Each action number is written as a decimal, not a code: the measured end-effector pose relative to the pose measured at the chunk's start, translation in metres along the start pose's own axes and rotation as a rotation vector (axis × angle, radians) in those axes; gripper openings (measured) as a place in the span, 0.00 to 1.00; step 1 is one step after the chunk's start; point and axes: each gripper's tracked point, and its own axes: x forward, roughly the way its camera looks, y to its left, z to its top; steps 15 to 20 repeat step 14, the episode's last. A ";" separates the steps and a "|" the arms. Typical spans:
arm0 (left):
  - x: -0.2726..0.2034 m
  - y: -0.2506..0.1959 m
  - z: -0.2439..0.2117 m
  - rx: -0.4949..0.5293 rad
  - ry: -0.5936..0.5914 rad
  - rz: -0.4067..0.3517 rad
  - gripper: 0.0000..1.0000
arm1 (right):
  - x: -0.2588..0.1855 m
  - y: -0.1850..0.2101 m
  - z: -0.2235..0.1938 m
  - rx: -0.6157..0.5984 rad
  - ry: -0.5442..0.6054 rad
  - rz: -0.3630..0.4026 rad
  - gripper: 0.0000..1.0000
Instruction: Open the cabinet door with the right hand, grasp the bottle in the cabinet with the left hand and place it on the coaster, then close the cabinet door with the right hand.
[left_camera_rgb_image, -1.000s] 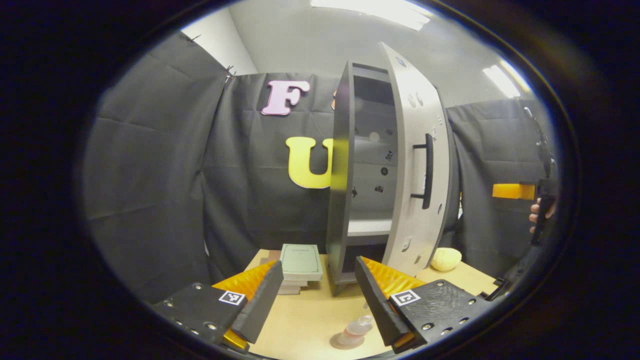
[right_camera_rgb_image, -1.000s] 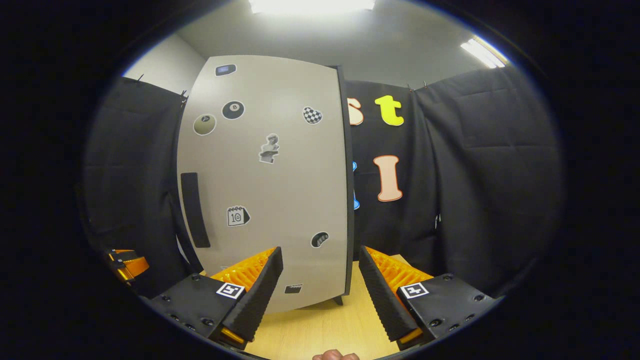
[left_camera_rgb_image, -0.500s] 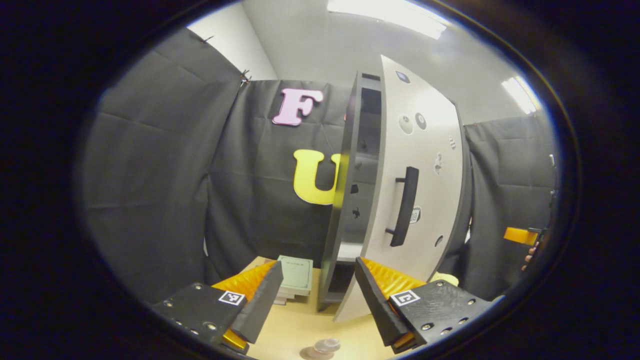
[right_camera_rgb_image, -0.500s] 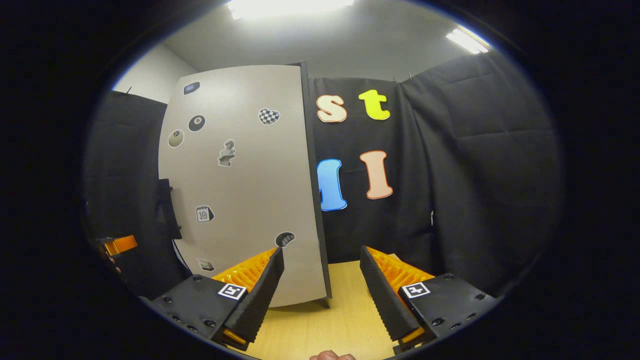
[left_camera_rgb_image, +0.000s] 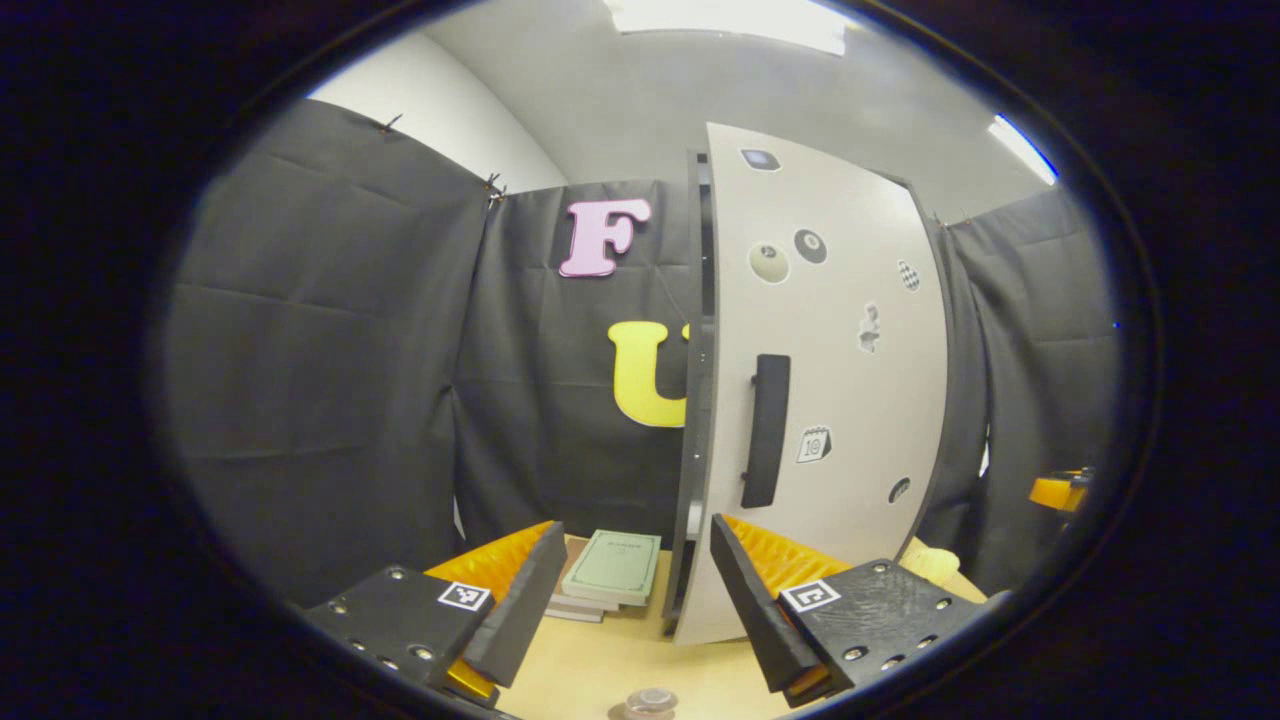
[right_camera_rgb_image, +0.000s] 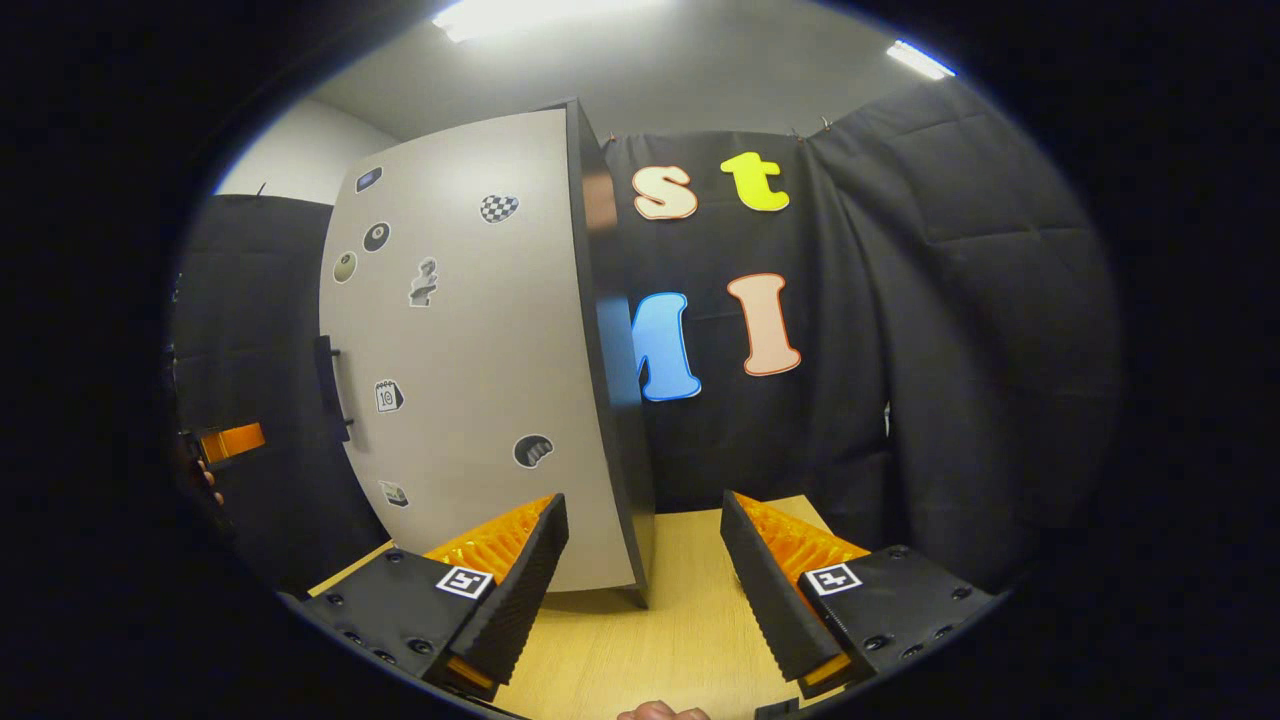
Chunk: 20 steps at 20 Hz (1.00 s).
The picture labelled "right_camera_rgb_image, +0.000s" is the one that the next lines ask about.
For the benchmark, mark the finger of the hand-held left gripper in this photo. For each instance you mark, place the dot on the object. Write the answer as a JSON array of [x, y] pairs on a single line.
[[235, 440]]

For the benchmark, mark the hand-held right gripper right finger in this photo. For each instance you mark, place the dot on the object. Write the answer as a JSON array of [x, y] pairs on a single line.
[[765, 600]]

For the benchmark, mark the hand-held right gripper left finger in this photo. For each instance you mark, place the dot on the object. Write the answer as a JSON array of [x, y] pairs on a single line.
[[520, 590]]

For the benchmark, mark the light grey cabinet door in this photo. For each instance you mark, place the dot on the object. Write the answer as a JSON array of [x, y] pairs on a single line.
[[480, 380]]

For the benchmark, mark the dark grey cabinet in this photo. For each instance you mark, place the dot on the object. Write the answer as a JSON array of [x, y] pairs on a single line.
[[615, 400]]

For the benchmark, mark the black backdrop cloth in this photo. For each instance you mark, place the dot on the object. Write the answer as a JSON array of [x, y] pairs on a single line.
[[950, 350]]

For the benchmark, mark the small ceiling light panel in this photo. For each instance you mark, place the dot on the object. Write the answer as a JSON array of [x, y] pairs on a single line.
[[920, 60]]

